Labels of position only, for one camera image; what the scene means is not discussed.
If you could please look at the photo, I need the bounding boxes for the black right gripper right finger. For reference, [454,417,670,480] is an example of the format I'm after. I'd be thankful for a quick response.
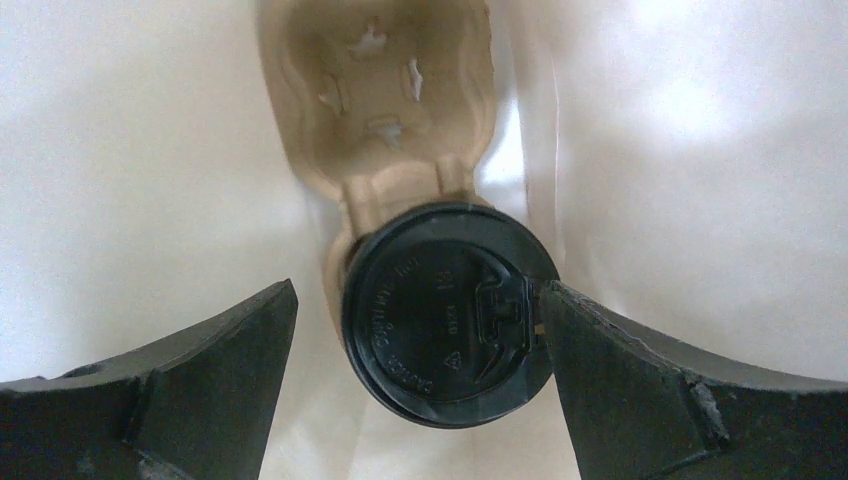
[539,281,847,479]

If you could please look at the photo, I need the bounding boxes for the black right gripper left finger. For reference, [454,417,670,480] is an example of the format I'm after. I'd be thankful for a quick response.
[1,281,298,479]

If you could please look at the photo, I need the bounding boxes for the black plastic cup lid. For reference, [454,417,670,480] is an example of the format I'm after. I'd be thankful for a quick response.
[340,202,558,429]

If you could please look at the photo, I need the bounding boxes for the brown paper bag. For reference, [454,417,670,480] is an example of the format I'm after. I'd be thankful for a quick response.
[1,1,847,479]

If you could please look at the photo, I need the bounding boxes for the brown cardboard cup carrier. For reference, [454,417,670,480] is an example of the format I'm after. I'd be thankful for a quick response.
[257,1,497,320]

